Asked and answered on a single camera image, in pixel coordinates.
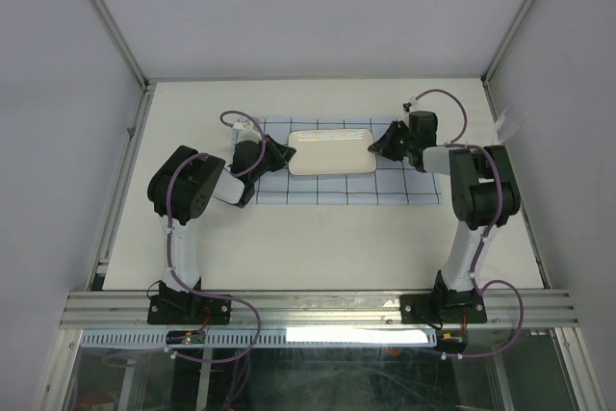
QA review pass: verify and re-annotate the white rectangular plate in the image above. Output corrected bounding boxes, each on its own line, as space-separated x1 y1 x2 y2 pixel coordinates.
288 128 376 176

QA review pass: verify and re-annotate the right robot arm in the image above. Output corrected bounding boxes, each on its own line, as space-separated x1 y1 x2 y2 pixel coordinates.
369 111 521 321

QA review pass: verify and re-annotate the right aluminium frame post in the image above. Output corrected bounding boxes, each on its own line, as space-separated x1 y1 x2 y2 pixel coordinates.
480 0 565 88

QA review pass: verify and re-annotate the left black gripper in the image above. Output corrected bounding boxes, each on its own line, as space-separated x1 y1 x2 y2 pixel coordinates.
250 134 297 184

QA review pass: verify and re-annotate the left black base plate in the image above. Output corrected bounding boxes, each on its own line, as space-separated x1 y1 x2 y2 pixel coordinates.
147 293 231 325

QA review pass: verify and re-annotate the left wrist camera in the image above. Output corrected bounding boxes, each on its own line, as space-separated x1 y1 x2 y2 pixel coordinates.
232 120 261 141

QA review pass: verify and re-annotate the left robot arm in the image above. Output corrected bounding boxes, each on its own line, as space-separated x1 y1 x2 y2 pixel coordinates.
147 135 296 323

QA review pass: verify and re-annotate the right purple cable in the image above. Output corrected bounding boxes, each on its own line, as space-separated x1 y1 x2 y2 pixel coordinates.
408 89 526 360

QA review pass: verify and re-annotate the blue checkered cloth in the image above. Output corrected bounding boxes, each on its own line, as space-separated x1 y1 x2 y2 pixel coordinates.
250 116 445 206

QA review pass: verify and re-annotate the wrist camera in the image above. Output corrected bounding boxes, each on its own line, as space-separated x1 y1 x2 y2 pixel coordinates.
402 96 421 114
232 120 261 141

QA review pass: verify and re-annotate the white slotted cable duct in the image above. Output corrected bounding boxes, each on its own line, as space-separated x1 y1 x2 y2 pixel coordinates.
82 326 437 349

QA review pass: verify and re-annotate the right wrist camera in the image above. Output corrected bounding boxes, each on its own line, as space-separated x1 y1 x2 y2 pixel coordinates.
402 96 421 114

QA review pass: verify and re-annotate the left aluminium frame post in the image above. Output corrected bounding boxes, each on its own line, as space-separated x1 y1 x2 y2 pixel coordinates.
62 0 150 90

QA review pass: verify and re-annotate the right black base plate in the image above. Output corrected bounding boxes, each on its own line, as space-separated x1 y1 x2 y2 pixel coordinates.
399 291 487 327

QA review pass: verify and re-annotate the aluminium frame post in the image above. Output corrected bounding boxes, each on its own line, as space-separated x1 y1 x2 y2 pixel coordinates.
480 0 565 88
62 0 150 90

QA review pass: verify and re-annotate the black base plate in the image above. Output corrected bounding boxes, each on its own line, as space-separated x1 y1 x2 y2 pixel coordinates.
399 291 487 327
147 293 231 325

